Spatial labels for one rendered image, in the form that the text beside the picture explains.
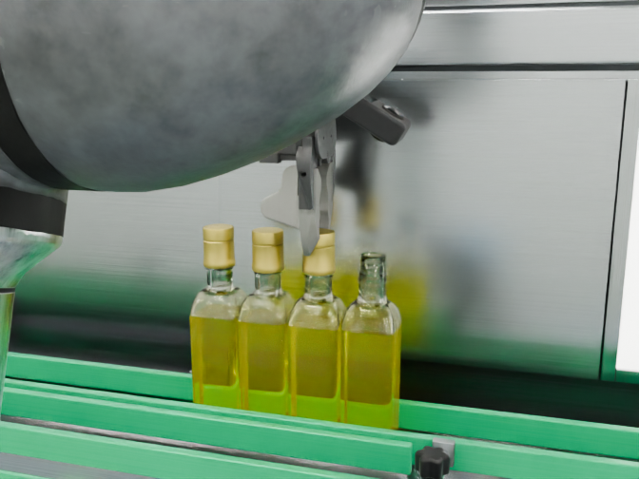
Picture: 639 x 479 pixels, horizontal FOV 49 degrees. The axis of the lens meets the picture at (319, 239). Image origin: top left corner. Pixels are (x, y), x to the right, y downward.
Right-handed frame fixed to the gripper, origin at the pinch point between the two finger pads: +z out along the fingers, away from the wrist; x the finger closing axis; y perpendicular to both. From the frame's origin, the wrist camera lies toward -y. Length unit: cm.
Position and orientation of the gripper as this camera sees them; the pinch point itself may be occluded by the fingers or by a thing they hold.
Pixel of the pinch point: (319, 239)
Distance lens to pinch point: 74.5
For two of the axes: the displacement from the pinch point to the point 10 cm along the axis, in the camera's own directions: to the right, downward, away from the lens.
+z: 0.0, 9.8, 2.2
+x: -2.7, 2.1, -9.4
